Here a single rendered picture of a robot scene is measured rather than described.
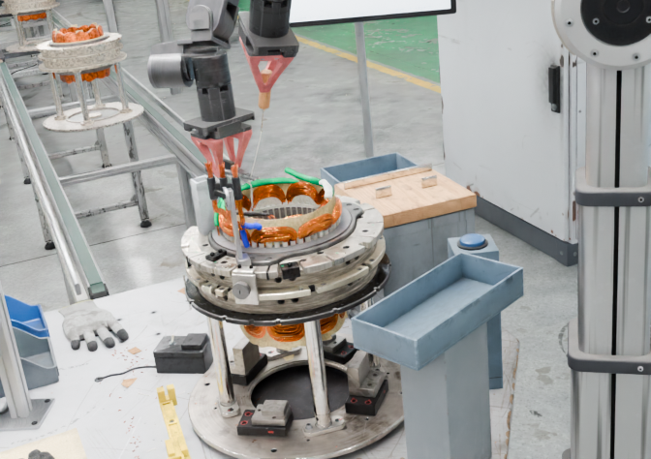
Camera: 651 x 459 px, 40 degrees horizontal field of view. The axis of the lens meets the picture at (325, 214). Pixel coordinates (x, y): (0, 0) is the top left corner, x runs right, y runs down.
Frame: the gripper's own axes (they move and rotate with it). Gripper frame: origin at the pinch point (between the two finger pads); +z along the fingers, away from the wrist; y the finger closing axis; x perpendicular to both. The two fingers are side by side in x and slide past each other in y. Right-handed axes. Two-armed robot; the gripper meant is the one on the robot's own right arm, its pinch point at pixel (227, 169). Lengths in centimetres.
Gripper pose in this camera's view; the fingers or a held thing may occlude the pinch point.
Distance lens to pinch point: 150.0
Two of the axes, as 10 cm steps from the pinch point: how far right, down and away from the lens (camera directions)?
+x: 6.5, 2.2, -7.3
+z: 1.1, 9.2, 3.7
